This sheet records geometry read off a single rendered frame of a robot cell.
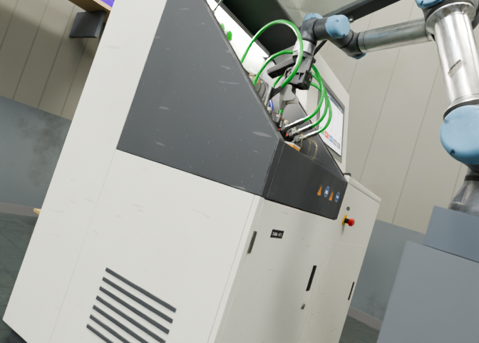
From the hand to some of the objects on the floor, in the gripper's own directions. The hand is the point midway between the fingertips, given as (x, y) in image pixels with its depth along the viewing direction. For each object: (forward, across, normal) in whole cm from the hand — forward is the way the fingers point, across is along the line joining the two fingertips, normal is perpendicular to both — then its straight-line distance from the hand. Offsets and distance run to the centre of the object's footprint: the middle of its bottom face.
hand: (281, 106), depth 143 cm
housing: (+113, +35, +50) cm, 128 cm away
